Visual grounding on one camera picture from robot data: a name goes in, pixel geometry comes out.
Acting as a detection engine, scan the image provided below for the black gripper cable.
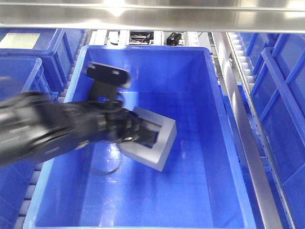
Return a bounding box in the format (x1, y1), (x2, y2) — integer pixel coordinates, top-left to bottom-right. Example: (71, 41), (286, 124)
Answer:
(91, 143), (122, 176)

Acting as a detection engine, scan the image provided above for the stainless steel shelf frame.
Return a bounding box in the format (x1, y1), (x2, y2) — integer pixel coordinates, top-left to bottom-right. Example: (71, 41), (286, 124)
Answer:
(0, 0), (305, 229)

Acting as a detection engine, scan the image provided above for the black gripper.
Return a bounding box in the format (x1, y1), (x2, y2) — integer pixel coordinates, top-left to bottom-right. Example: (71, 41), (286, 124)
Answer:
(95, 102), (159, 148)

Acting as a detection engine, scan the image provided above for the gray square foam base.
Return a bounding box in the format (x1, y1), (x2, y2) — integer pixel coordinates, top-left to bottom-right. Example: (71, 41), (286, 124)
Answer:
(117, 106), (177, 172)

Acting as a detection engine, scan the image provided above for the large blue target bin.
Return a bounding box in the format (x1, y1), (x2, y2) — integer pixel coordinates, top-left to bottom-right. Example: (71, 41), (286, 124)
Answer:
(23, 44), (257, 229)

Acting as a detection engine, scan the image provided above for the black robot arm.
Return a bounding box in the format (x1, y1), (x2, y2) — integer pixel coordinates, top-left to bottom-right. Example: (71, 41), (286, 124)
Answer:
(0, 92), (159, 167)

